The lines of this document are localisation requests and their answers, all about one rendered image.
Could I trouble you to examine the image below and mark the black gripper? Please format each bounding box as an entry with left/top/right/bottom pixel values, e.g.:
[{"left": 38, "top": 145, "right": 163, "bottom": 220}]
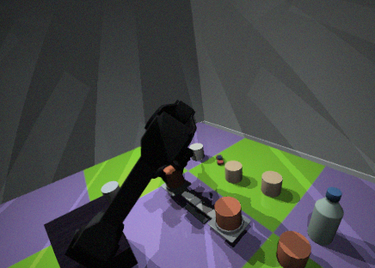
[{"left": 153, "top": 148, "right": 194, "bottom": 185}]

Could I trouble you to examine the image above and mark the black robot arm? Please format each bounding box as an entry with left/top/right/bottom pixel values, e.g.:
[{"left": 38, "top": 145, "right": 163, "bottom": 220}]
[{"left": 65, "top": 100, "right": 197, "bottom": 268}]

